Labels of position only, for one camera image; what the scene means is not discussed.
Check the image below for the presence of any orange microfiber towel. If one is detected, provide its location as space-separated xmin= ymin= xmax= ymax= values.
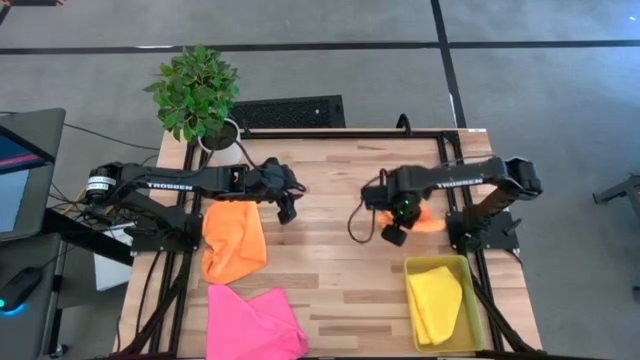
xmin=375 ymin=201 xmax=447 ymax=235
xmin=200 ymin=200 xmax=268 ymax=286

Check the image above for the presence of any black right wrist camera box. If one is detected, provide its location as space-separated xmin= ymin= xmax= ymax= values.
xmin=381 ymin=223 xmax=409 ymax=248

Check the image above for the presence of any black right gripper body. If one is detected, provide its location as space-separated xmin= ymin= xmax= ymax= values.
xmin=362 ymin=169 xmax=436 ymax=229

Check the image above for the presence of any white plant pot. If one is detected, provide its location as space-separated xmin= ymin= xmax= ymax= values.
xmin=198 ymin=118 xmax=244 ymax=168

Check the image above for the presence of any yellow microfiber towel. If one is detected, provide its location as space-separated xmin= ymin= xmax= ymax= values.
xmin=406 ymin=265 xmax=464 ymax=347

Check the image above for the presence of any black left wrist camera cable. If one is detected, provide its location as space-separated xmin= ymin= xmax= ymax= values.
xmin=234 ymin=140 xmax=308 ymax=195

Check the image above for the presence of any pink microfiber towel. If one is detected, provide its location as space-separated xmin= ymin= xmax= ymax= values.
xmin=205 ymin=283 xmax=310 ymax=360

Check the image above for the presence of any green leafy plant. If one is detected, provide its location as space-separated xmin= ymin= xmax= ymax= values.
xmin=143 ymin=44 xmax=241 ymax=144

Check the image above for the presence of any black computer mouse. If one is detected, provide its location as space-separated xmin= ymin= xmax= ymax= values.
xmin=0 ymin=266 xmax=44 ymax=314

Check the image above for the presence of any yellow cable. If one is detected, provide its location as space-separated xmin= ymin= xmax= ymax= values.
xmin=62 ymin=187 xmax=89 ymax=216

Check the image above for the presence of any white box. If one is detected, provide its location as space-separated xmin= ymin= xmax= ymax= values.
xmin=93 ymin=222 xmax=134 ymax=292

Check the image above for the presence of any black aluminium table frame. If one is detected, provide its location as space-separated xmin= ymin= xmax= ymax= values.
xmin=112 ymin=127 xmax=549 ymax=360

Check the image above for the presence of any yellow plastic bin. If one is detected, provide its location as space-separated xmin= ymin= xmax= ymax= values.
xmin=403 ymin=254 xmax=487 ymax=354

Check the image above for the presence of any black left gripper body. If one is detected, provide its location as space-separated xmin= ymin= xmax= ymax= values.
xmin=245 ymin=159 xmax=306 ymax=204

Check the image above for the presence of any black chair base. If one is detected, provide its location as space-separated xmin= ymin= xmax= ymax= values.
xmin=592 ymin=173 xmax=640 ymax=206

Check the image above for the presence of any black computer monitor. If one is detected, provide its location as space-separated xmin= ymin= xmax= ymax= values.
xmin=0 ymin=107 xmax=67 ymax=244

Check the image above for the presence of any black floor cable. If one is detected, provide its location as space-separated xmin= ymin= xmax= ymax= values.
xmin=64 ymin=123 xmax=161 ymax=151

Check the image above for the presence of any grey side desk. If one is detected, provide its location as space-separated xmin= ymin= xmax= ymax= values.
xmin=0 ymin=232 xmax=64 ymax=360

